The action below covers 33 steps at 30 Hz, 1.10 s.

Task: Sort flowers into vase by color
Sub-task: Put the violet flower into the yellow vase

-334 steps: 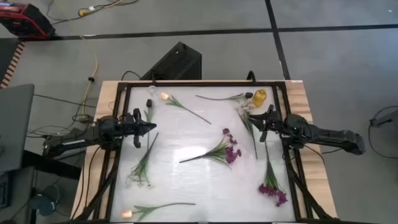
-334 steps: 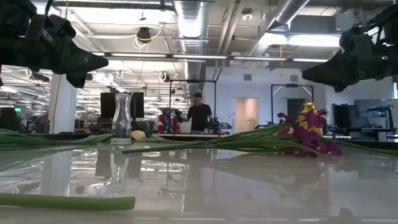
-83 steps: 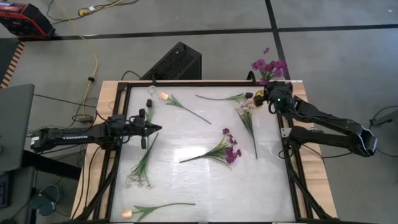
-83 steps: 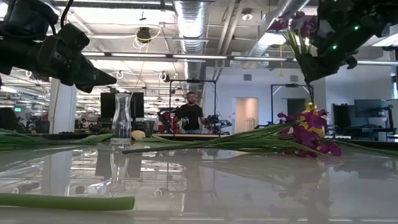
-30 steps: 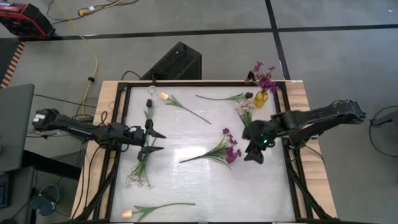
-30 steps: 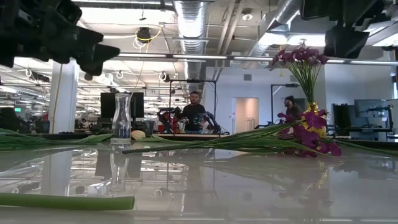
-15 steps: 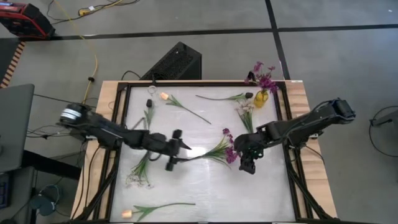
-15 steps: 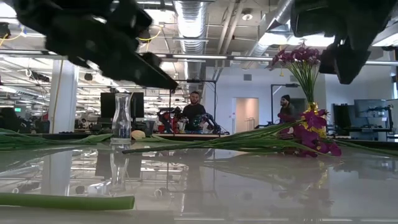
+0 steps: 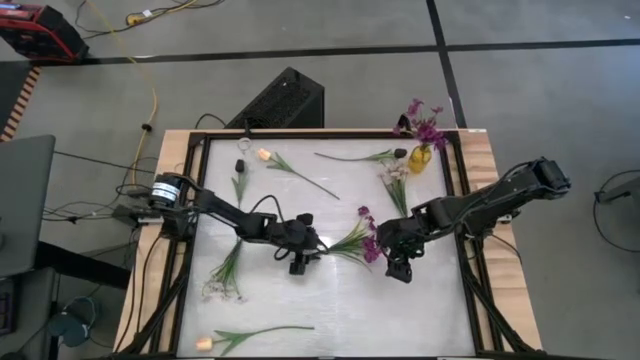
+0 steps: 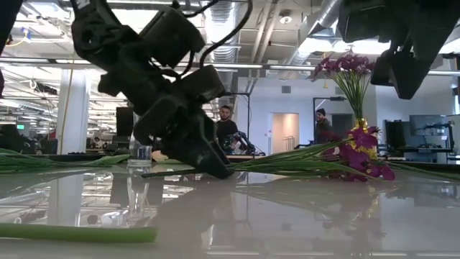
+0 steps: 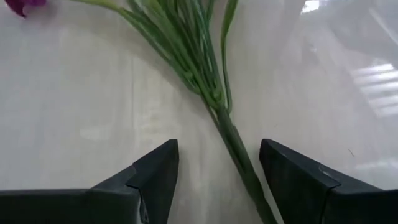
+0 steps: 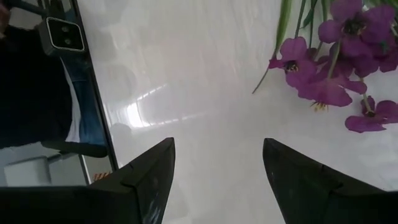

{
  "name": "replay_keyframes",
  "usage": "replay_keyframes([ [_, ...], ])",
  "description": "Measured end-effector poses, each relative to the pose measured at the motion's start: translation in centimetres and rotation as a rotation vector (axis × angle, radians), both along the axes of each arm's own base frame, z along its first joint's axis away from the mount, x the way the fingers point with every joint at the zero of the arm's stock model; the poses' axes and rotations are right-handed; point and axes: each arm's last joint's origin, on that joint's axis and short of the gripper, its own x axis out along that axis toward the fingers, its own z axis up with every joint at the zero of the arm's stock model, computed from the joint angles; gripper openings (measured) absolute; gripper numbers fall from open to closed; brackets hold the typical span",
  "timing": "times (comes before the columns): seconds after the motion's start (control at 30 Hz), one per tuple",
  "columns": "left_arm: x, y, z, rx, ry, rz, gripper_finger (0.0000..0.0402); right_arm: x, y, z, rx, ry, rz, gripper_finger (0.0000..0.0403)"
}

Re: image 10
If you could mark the clear glass vase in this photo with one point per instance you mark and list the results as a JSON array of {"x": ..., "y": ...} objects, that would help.
[{"x": 140, "y": 153}]

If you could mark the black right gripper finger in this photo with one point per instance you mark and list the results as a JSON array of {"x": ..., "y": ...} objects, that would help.
[
  {"x": 413, "y": 75},
  {"x": 382, "y": 70}
]

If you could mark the white building pillar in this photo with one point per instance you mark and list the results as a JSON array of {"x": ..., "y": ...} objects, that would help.
[{"x": 73, "y": 115}]

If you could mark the yellow glass vase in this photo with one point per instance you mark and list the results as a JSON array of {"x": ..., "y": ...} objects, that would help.
[{"x": 361, "y": 123}]

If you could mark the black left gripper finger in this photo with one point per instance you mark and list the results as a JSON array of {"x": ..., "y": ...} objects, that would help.
[
  {"x": 205, "y": 84},
  {"x": 179, "y": 147}
]

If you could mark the purple flower bunch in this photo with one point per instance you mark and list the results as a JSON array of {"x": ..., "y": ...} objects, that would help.
[
  {"x": 354, "y": 162},
  {"x": 350, "y": 64}
]

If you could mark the silver ventilation duct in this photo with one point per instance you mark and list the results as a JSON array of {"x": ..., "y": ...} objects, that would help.
[{"x": 323, "y": 16}]

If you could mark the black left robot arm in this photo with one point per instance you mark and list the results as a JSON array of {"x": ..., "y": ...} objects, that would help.
[{"x": 95, "y": 32}]

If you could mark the person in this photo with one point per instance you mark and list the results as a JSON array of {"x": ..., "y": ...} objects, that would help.
[
  {"x": 226, "y": 127},
  {"x": 323, "y": 127}
]

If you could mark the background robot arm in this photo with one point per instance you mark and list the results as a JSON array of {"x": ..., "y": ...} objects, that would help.
[{"x": 240, "y": 142}]

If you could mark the orange tulip with stem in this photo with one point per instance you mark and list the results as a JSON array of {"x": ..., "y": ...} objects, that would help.
[
  {"x": 159, "y": 156},
  {"x": 90, "y": 234}
]

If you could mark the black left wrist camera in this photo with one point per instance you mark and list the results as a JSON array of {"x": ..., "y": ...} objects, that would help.
[{"x": 172, "y": 36}]

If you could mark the black computer monitor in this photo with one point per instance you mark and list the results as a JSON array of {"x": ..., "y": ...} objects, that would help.
[
  {"x": 124, "y": 120},
  {"x": 395, "y": 133},
  {"x": 427, "y": 124}
]

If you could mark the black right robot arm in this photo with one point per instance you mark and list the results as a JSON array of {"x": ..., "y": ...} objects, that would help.
[{"x": 449, "y": 14}]

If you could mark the green exit sign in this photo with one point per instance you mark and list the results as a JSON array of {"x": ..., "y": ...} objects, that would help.
[{"x": 20, "y": 127}]

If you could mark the white blossom flower bunch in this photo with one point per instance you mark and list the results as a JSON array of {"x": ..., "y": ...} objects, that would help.
[{"x": 43, "y": 162}]

